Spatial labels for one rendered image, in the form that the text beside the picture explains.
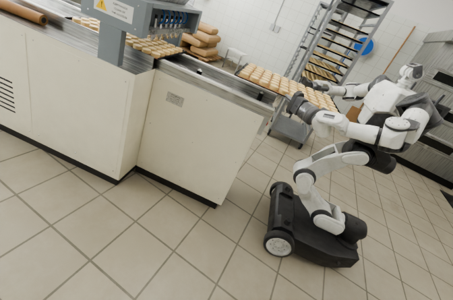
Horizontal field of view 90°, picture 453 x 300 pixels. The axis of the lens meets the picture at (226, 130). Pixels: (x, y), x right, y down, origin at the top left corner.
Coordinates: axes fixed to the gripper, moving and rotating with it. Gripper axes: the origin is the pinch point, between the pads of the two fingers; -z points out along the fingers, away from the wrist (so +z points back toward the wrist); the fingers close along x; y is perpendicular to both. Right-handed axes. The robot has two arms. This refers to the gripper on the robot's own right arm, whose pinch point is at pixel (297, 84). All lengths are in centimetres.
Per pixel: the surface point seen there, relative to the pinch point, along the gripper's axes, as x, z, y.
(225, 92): -12, -53, -1
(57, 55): -24, -130, -50
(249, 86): -12.1, -25.8, -15.2
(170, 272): -100, -80, 45
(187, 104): -28, -67, -14
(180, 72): -12, -73, -21
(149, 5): 17, -96, -19
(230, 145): -42, -43, 10
